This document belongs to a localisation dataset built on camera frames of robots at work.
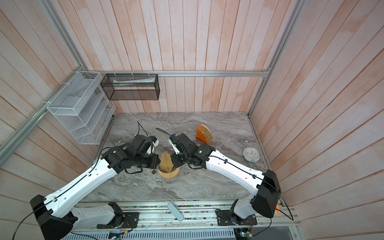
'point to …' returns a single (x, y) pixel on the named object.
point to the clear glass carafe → (171, 180)
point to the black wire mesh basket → (131, 86)
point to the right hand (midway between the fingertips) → (173, 158)
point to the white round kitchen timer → (251, 154)
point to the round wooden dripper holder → (168, 175)
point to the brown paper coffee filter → (166, 162)
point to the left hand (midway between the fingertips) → (158, 165)
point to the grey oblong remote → (179, 217)
